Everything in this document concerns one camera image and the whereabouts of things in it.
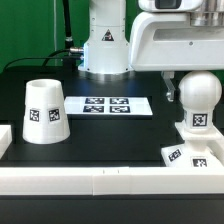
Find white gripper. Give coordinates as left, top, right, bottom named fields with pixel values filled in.
left=129, top=12, right=224, bottom=102

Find white lamp bulb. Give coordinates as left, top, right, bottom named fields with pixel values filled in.
left=179, top=71, right=222, bottom=133

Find white lamp base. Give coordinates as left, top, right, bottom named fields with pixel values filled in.
left=161, top=122, right=223, bottom=168

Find white lamp shade cone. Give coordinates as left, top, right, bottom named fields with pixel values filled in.
left=22, top=79, right=70, bottom=144

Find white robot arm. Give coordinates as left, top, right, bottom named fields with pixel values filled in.
left=79, top=0, right=224, bottom=101

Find white marker plate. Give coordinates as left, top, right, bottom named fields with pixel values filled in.
left=64, top=96, right=153, bottom=116

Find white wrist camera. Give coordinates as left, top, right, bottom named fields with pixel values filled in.
left=138, top=0, right=203, bottom=12

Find black thick hose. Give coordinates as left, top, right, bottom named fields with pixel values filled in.
left=62, top=0, right=75, bottom=51

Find white front fence wall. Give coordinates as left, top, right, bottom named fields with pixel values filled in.
left=0, top=167, right=224, bottom=196

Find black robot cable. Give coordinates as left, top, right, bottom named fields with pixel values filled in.
left=2, top=49, right=84, bottom=72

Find white left fence wall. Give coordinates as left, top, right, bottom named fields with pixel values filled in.
left=0, top=125, right=12, bottom=159

